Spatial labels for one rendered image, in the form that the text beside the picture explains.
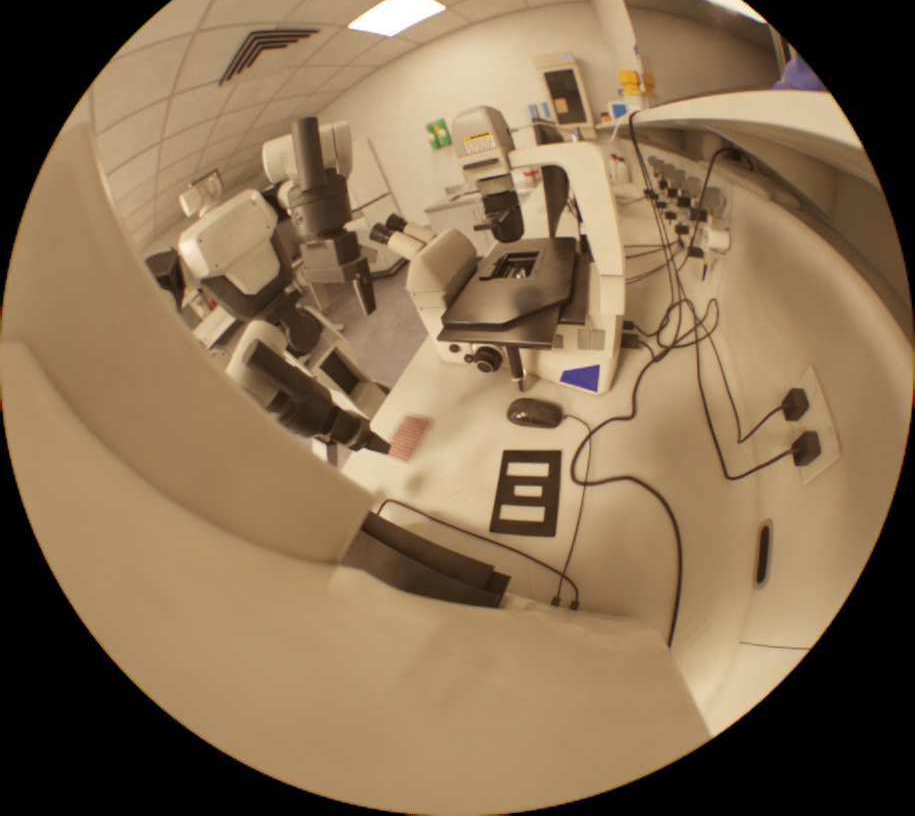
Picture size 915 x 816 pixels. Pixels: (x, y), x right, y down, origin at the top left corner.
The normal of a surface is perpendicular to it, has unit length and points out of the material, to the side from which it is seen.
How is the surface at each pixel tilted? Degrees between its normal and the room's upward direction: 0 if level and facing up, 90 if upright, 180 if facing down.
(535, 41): 90
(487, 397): 0
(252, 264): 84
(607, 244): 90
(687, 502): 0
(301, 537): 91
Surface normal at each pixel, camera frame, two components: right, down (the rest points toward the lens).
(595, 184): -0.39, 0.71
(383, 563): -0.30, -0.70
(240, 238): 0.79, 0.06
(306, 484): 0.94, -0.22
